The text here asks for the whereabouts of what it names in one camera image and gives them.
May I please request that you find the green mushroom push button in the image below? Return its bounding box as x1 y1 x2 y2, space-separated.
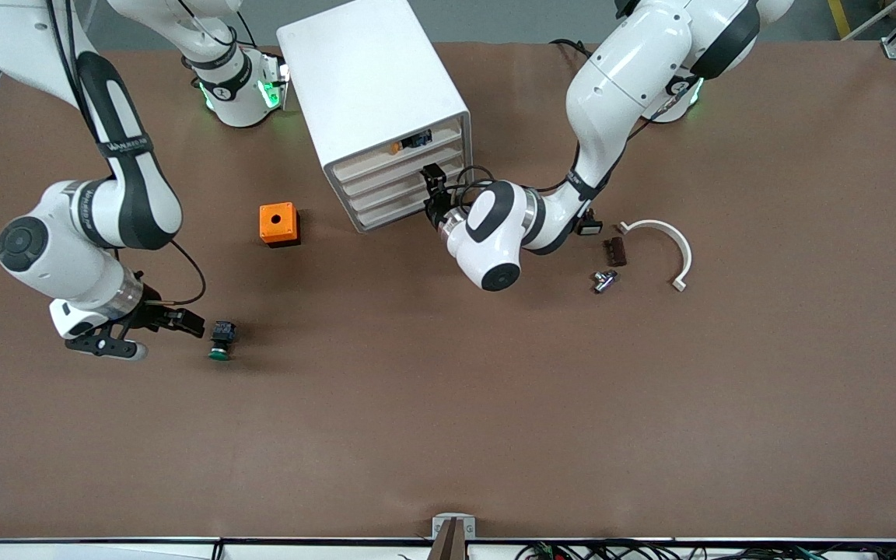
208 320 240 362

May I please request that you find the white plastic drawer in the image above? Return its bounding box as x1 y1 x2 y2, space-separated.
337 136 467 199
329 118 466 184
345 153 468 215
353 179 449 229

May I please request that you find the white drawer cabinet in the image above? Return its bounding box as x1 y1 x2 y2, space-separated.
276 0 474 233

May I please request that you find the orange box with hole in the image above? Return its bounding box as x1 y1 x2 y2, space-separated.
259 202 302 248

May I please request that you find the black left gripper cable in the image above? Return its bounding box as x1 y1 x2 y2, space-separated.
448 163 500 205

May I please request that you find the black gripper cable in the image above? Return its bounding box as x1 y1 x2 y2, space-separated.
448 163 500 205
44 0 208 306

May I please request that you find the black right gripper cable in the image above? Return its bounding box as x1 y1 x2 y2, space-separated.
44 0 208 306

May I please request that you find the white curved plastic bracket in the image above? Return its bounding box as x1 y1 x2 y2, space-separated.
617 219 693 292

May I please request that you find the grey metal bracket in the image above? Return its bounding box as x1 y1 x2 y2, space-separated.
432 513 477 541

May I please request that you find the brown narrow post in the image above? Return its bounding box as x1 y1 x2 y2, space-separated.
426 518 468 560

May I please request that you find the tangled cable bundle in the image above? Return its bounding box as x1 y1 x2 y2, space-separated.
514 541 896 560

